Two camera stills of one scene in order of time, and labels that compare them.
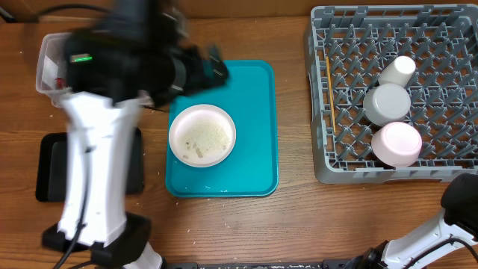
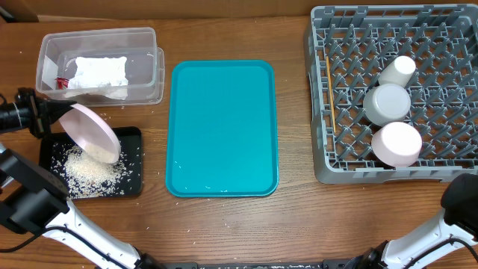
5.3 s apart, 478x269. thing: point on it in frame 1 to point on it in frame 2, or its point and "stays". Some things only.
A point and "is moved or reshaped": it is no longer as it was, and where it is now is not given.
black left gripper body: x=186 y=74 to x=26 y=111
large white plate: x=202 y=135 is moved or reshaped
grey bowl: x=387 y=103 stays
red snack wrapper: x=60 y=82 stays
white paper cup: x=398 y=72 stays
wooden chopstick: x=331 y=95 stays
